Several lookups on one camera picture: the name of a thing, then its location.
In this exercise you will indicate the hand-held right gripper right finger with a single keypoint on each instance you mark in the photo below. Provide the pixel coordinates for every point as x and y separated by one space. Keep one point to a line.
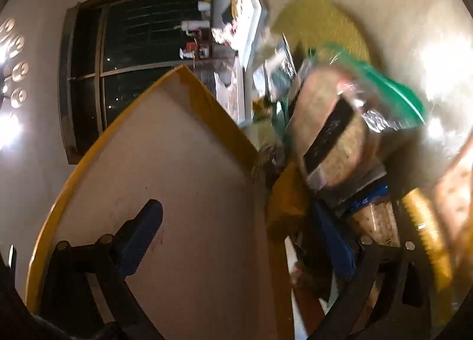
332 244

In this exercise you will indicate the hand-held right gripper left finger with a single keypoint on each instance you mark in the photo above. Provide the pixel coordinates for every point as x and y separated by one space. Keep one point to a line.
142 229

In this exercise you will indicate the checkered cracker packet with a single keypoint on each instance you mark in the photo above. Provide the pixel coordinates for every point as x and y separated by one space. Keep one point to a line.
375 220

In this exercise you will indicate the white tray with yellow rim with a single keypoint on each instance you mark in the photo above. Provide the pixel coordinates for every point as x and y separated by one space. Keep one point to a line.
192 162

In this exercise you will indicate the white printed packet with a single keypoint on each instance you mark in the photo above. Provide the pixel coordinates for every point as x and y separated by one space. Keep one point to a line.
301 281

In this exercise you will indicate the yellow snack packet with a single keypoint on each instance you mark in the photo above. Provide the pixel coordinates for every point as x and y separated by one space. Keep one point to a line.
425 229

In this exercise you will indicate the dark patterned packet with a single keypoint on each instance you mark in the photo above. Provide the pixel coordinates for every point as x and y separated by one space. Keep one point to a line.
269 162

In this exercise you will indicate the black label cracker pack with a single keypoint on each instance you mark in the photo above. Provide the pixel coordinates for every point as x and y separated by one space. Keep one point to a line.
332 133

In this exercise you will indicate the brown speckled packet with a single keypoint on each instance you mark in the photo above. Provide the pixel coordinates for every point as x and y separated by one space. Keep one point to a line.
456 192

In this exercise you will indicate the clear bag with green zip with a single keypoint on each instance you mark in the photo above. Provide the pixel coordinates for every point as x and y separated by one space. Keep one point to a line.
384 83

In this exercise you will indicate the dark framed window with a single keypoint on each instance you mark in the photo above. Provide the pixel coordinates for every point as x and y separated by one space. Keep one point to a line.
140 48

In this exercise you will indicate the clear-wrapped packets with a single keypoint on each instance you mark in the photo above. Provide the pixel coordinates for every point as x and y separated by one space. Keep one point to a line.
281 66

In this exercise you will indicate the ceiling lamp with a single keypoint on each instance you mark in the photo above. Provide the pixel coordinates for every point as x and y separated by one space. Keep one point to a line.
13 85

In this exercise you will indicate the spray bottle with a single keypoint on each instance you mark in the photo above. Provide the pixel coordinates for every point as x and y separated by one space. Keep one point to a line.
192 26

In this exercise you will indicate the yellow-green turntable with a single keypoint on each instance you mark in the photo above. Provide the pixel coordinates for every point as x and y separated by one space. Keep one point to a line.
321 24

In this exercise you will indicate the white bottle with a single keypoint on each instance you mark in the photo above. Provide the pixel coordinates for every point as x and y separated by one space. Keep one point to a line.
204 4

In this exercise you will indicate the white flat box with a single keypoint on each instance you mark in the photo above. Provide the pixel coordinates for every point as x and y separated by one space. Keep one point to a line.
251 22

